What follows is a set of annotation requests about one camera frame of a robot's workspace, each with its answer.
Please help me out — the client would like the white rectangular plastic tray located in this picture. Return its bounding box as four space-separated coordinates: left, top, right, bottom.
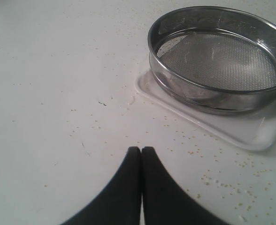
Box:
135 72 276 151

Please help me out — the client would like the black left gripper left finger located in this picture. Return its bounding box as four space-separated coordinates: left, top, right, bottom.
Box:
63 147 141 225

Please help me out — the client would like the round steel mesh sieve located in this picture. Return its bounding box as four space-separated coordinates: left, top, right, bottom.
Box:
147 6 276 114

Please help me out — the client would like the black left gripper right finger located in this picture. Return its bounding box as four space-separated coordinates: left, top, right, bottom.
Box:
141 147 227 225

